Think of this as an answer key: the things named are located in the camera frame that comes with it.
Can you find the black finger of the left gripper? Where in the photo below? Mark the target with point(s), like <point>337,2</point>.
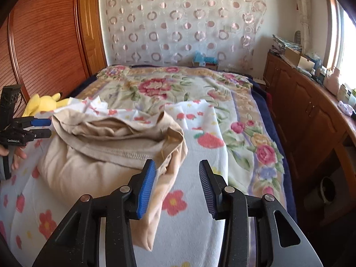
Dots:
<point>42,133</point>

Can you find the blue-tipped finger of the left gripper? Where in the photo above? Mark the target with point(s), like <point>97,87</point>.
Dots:
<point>40,122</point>

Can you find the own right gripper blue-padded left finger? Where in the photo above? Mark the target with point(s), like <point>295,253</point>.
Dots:
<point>75,241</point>

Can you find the own right gripper black-padded right finger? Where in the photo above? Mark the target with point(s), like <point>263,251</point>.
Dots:
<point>279,240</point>

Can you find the beige printed t-shirt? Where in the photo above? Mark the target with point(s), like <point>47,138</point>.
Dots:
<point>96,155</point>

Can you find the person's left hand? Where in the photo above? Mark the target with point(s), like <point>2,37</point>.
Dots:
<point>19,155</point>

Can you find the yellow Pikachu plush toy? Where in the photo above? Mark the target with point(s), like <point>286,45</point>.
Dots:
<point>46,103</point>

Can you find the floral rose bed blanket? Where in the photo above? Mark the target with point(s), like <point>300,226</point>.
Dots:
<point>236,111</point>

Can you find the white strawberry flower towel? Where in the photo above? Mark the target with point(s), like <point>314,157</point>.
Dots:
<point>187,235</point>

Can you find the wooden louvered wardrobe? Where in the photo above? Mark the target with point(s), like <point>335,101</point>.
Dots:
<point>50,46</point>

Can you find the wooden sideboard cabinet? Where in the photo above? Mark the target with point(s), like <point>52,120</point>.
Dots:
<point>308,121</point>

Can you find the sheer circle-pattern curtain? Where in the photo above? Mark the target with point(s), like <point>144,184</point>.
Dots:
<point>172,32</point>

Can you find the blue toy on box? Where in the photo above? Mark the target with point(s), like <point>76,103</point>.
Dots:
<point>202,61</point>

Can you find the cardboard box on cabinet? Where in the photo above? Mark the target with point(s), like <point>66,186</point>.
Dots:
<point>295,58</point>

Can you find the stack of papers on cabinet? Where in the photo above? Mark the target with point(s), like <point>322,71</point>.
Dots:
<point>279,45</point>

